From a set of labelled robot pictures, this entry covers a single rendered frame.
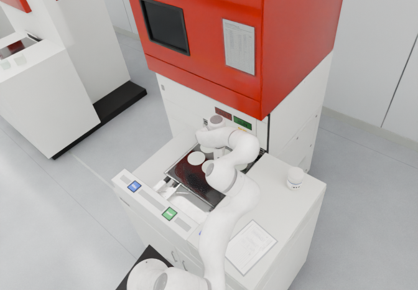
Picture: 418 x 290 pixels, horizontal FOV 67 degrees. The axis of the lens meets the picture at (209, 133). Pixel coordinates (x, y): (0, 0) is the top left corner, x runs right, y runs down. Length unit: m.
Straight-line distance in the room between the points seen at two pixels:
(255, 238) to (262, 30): 0.85
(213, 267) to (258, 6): 0.89
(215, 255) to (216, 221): 0.10
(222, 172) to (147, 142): 2.22
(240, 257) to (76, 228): 1.78
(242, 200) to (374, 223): 1.72
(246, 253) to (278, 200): 0.30
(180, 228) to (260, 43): 0.87
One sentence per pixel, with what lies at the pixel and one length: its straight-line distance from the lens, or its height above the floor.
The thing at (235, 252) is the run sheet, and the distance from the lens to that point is 1.40.
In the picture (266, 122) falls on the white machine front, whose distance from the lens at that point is 1.55.
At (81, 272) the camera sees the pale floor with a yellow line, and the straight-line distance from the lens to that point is 2.69.
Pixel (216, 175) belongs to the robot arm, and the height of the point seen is 1.39.
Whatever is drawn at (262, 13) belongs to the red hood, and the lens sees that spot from 1.19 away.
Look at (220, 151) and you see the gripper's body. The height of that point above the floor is 1.06.
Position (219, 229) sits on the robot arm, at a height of 1.30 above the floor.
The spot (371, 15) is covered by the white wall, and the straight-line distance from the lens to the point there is 2.77.
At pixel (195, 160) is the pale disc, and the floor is 0.90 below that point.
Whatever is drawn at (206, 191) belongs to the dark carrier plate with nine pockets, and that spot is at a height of 0.90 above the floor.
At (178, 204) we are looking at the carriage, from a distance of 1.64.
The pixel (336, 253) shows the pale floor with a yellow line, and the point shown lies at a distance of 2.53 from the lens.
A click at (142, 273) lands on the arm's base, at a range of 1.39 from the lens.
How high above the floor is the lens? 2.25
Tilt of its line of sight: 45 degrees down
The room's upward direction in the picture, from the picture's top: 8 degrees counter-clockwise
